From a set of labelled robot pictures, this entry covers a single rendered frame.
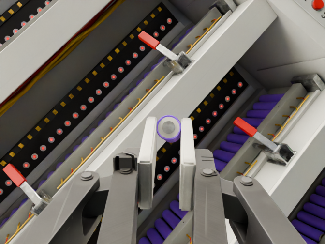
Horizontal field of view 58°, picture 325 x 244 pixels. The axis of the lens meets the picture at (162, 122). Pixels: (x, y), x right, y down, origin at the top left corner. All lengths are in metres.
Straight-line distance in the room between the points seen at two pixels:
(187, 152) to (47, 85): 0.49
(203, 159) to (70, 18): 0.32
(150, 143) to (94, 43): 0.48
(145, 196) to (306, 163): 0.33
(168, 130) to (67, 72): 0.44
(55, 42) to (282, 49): 0.36
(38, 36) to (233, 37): 0.27
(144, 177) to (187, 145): 0.03
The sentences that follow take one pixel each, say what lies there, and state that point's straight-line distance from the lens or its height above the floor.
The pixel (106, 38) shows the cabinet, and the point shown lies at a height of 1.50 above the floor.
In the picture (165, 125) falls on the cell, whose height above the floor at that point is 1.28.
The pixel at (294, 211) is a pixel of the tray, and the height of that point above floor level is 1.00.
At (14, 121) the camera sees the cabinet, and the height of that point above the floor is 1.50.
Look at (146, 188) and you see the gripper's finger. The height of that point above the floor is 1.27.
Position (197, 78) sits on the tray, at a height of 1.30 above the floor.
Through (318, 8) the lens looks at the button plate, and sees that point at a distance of 0.52.
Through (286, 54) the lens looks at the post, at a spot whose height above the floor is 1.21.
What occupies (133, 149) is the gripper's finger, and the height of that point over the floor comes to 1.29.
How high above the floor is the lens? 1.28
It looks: 1 degrees up
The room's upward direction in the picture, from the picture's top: 48 degrees counter-clockwise
